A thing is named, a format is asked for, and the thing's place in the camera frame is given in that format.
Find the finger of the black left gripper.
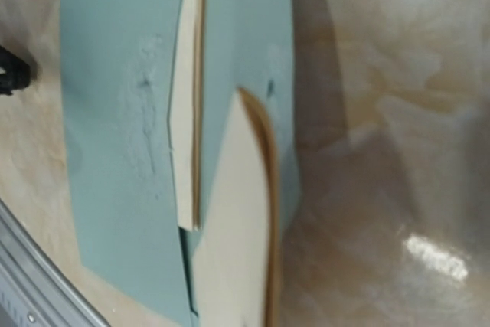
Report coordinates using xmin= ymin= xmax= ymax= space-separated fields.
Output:
xmin=1 ymin=47 xmax=31 ymax=96

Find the teal paper envelope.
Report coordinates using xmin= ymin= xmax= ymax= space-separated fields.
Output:
xmin=60 ymin=0 xmax=300 ymax=326

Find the beige lined letter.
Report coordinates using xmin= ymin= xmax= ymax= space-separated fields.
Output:
xmin=169 ymin=0 xmax=205 ymax=231

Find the beige ornate letter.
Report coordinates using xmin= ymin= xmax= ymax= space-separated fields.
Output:
xmin=192 ymin=88 xmax=281 ymax=326

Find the aluminium front rail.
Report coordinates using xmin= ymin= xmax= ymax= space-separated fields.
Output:
xmin=1 ymin=204 xmax=109 ymax=326

